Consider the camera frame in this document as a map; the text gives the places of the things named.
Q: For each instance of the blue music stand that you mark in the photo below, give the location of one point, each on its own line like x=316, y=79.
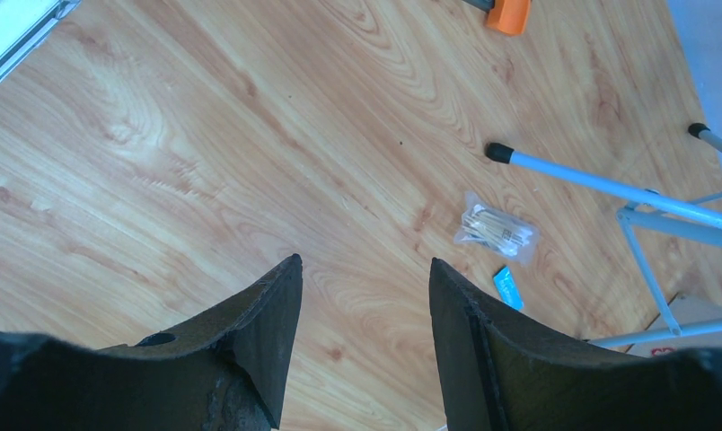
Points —
x=645, y=208

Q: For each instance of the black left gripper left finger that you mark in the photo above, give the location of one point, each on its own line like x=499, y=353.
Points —
x=223, y=369

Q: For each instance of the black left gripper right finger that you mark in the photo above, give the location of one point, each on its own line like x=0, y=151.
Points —
x=502, y=370

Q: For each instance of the orange grey toy fixture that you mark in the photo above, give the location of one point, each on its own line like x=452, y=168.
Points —
x=508, y=17

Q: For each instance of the cotton swabs bag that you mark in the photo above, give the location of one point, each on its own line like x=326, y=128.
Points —
x=504, y=234

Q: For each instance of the blue Basewing sachet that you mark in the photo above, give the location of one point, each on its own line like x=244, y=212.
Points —
x=506, y=287

